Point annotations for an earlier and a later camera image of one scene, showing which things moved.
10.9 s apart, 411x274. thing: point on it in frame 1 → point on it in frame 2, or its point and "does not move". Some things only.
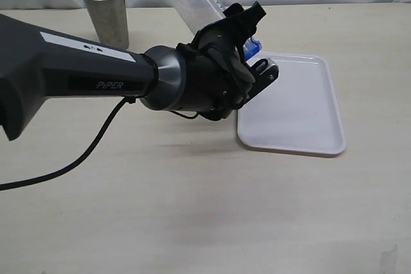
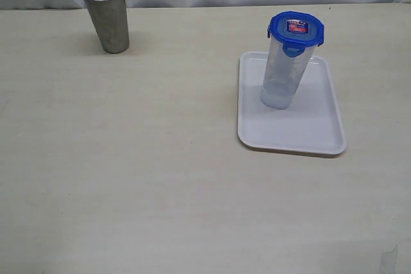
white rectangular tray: x=298 y=111 does not move
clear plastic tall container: x=196 y=3 → x=283 y=75
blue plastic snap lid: x=251 y=48 → x=295 y=31
